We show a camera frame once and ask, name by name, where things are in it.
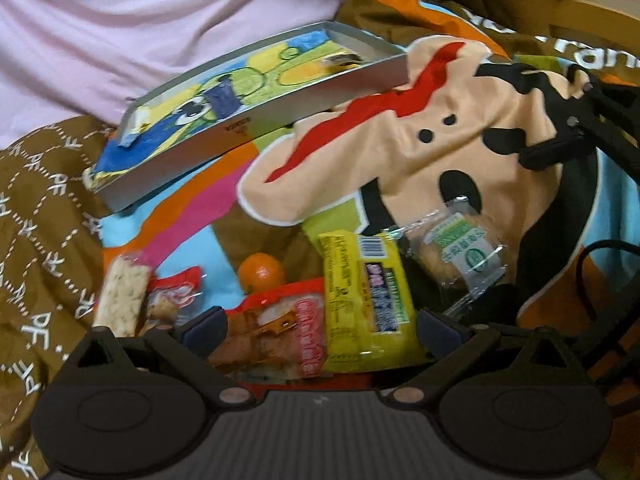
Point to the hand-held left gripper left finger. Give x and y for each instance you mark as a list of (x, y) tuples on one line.
[(205, 329)]

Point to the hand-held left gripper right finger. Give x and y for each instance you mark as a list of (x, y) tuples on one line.
[(441, 331)]

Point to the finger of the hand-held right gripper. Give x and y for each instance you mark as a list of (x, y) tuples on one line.
[(550, 149)]

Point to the red bread packet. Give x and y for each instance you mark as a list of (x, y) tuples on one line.
[(280, 330)]

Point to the clear green-label cake packet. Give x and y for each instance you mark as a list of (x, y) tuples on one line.
[(450, 255)]

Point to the yellow snack packet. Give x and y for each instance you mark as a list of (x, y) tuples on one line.
[(360, 320)]

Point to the white cracker packet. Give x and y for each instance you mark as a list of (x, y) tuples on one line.
[(122, 295)]

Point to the shallow grey box printed lining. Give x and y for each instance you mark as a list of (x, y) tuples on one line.
[(240, 127)]

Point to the red cartoon snack packet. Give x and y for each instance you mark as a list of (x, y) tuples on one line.
[(172, 287)]

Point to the orange tangerine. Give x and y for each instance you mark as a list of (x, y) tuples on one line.
[(260, 272)]

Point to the colourful cartoon printed blanket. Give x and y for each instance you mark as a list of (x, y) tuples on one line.
[(450, 110)]

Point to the light wooden board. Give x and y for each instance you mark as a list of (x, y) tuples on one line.
[(575, 7)]

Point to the brown patterned blanket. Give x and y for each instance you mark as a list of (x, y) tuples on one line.
[(40, 240)]

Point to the pink cloth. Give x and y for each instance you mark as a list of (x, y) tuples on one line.
[(125, 35)]

